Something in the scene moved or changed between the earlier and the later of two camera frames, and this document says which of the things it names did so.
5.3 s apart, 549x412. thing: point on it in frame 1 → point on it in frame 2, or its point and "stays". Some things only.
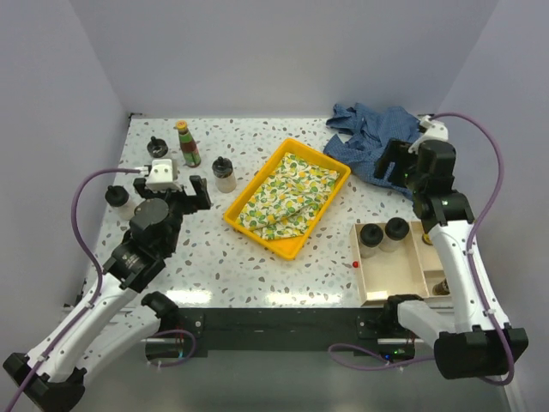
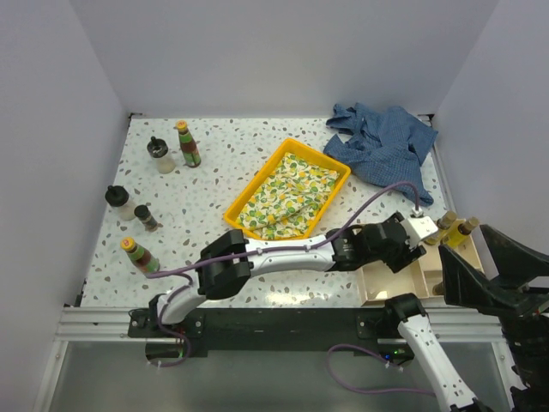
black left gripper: [202, 200] → [405, 257]
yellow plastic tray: [292, 247] stays
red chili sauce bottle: [190, 148] stays
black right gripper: [395, 151] → [515, 262]
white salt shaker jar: [118, 199] stays
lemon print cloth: [289, 199] stays
